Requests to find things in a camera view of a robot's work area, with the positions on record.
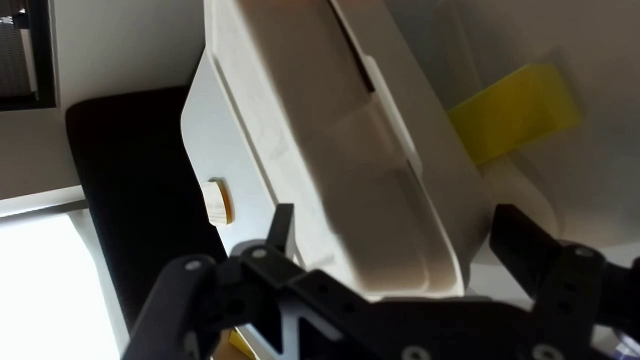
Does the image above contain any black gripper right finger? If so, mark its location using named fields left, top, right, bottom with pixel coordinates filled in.
left=488, top=202, right=606, bottom=316

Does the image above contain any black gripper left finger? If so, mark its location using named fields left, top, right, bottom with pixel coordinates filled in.
left=239, top=202, right=316, bottom=289

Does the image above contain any black framed panel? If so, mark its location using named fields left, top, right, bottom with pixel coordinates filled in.
left=0, top=0, right=59, bottom=115

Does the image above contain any white takeaway pack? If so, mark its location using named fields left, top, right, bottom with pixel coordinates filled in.
left=199, top=0, right=497, bottom=302

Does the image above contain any yellow toy with cream handle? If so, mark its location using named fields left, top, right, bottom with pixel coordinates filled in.
left=447, top=61, right=584, bottom=237

